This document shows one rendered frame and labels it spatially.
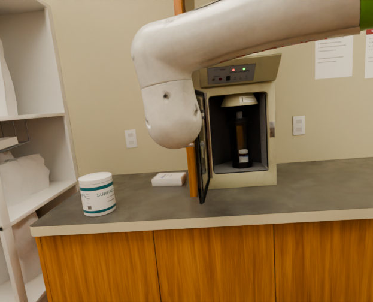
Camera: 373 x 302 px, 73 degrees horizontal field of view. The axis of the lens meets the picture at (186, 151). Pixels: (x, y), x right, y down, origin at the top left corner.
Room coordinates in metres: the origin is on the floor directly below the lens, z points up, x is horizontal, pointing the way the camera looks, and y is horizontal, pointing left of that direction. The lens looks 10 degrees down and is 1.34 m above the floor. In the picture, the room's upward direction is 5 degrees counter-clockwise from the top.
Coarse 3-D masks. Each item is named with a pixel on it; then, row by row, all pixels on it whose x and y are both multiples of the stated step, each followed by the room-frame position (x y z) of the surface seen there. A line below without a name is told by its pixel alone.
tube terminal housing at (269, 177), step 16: (208, 96) 1.15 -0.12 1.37; (272, 96) 1.13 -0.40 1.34; (208, 112) 1.15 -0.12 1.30; (272, 112) 1.13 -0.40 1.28; (272, 144) 1.13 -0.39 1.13; (272, 160) 1.13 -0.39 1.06; (224, 176) 1.15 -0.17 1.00; (240, 176) 1.14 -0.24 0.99; (256, 176) 1.14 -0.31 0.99; (272, 176) 1.13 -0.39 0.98
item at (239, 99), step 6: (228, 96) 1.20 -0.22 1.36; (234, 96) 1.18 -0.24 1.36; (240, 96) 1.17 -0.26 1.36; (246, 96) 1.17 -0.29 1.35; (252, 96) 1.18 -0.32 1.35; (222, 102) 1.24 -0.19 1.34; (228, 102) 1.19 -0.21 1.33; (234, 102) 1.17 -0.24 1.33; (240, 102) 1.16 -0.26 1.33; (246, 102) 1.16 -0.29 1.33; (252, 102) 1.17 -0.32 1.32
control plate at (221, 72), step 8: (248, 64) 1.05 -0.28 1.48; (208, 72) 1.07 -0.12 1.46; (216, 72) 1.07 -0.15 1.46; (224, 72) 1.07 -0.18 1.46; (232, 72) 1.07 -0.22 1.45; (240, 72) 1.07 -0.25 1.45; (248, 72) 1.07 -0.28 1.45; (208, 80) 1.10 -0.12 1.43; (216, 80) 1.10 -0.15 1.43; (224, 80) 1.10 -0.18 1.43; (232, 80) 1.10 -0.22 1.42; (240, 80) 1.10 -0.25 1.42; (248, 80) 1.10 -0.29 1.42
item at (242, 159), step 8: (248, 120) 1.21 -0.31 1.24; (232, 128) 1.22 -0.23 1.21; (240, 128) 1.19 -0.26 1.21; (248, 128) 1.21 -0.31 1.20; (232, 136) 1.22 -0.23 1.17; (240, 136) 1.19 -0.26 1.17; (248, 136) 1.20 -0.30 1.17; (232, 144) 1.22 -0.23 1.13; (240, 144) 1.19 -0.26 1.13; (248, 144) 1.20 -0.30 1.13; (232, 152) 1.23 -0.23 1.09; (240, 152) 1.19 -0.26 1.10; (248, 152) 1.20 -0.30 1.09; (232, 160) 1.23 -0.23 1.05; (240, 160) 1.19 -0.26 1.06; (248, 160) 1.20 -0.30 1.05
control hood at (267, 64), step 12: (240, 60) 1.03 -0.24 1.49; (252, 60) 1.03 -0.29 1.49; (264, 60) 1.03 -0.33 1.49; (276, 60) 1.03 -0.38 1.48; (204, 72) 1.07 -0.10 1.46; (264, 72) 1.07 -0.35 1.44; (276, 72) 1.08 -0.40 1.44; (204, 84) 1.12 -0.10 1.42; (216, 84) 1.12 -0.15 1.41; (228, 84) 1.13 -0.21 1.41
